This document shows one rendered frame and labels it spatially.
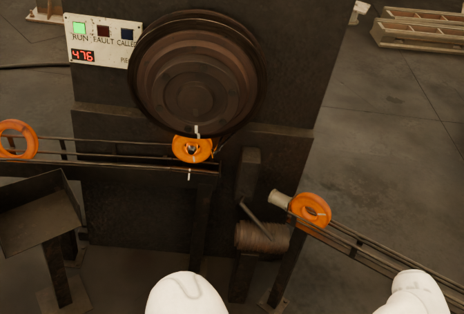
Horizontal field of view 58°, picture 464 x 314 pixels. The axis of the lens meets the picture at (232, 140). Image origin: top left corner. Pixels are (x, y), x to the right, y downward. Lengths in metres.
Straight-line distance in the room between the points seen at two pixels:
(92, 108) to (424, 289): 1.27
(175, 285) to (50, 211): 1.03
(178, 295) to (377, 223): 2.11
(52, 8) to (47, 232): 3.03
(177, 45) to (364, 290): 1.63
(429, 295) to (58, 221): 1.23
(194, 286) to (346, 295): 1.66
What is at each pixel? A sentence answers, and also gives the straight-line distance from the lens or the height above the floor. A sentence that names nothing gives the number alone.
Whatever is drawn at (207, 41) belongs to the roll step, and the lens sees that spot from 1.31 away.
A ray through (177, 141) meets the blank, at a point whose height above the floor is 0.84.
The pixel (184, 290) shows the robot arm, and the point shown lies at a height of 1.25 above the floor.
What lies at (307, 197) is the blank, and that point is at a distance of 1.59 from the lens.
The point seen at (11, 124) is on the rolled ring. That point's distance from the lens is 1.84.
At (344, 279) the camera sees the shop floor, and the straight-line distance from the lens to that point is 2.40.
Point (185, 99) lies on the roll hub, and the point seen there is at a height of 1.12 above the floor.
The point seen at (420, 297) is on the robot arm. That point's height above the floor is 1.11.
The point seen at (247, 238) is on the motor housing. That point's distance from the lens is 1.74.
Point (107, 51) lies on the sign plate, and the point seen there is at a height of 1.12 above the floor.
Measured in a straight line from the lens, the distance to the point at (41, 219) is 1.70.
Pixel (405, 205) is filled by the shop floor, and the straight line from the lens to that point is 2.94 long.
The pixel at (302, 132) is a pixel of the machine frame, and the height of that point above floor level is 0.87.
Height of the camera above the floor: 1.89
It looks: 40 degrees down
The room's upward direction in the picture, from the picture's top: 10 degrees clockwise
